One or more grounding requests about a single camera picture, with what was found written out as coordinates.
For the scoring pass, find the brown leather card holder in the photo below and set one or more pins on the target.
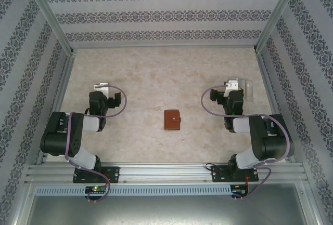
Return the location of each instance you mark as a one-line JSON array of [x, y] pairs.
[[171, 119]]

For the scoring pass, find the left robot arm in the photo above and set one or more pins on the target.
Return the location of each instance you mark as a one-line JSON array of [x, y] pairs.
[[57, 136]]

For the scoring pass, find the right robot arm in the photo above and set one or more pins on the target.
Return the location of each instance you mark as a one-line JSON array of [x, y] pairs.
[[270, 136]]

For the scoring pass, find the clear acrylic card box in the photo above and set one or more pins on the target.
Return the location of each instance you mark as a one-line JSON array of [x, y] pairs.
[[249, 92]]

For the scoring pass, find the small controller circuit board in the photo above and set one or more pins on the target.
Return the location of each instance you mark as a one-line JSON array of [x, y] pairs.
[[95, 189], [240, 190]]

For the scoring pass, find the grey sheet metal panel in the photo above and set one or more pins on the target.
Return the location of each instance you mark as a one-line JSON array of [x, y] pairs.
[[166, 210]]

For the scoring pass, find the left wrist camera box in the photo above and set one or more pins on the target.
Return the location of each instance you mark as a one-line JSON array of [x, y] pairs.
[[102, 88]]

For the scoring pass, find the aluminium side rail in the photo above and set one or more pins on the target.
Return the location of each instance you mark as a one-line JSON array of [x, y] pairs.
[[273, 92], [58, 92]]

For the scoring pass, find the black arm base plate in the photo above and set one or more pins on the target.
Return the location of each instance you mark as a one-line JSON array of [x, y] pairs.
[[221, 174], [112, 174]]

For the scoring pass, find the aluminium frame post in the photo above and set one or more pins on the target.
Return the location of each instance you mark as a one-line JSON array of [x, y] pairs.
[[278, 14], [52, 17]]

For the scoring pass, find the aluminium mounting rail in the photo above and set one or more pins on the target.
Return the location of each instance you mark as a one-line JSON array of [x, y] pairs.
[[166, 171]]

